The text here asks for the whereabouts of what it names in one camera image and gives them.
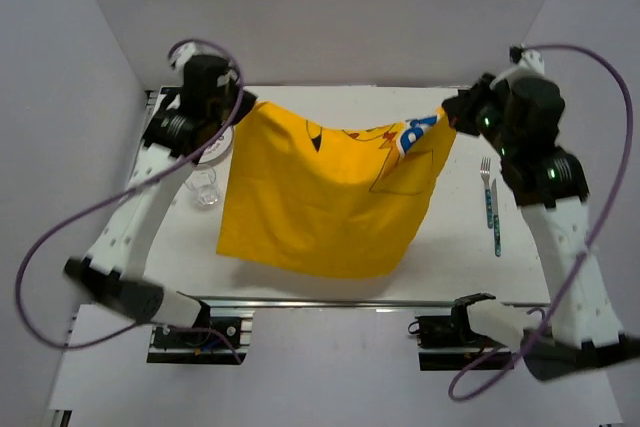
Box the yellow pikachu cloth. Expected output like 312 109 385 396
217 102 456 279

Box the white patterned plate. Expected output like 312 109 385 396
199 126 235 165

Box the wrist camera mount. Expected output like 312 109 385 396
167 42 238 87
490 44 545 90

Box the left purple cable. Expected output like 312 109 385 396
14 38 246 363

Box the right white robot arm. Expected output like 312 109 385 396
443 72 639 382

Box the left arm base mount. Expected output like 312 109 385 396
146 303 255 366

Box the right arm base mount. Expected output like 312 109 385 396
407 315 512 372

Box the knife with blue handle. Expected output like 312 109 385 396
491 179 502 257

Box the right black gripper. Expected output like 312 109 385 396
442 72 517 157

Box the purple cable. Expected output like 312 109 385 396
448 44 634 402
14 38 246 363

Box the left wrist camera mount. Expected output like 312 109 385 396
167 42 238 87

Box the clear glass cup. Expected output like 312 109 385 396
184 165 221 208

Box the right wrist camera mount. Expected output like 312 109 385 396
490 44 545 90

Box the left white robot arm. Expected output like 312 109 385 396
64 54 256 346

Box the fork with blue handle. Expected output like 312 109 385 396
480 157 493 229

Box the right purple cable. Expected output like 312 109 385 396
448 44 634 402

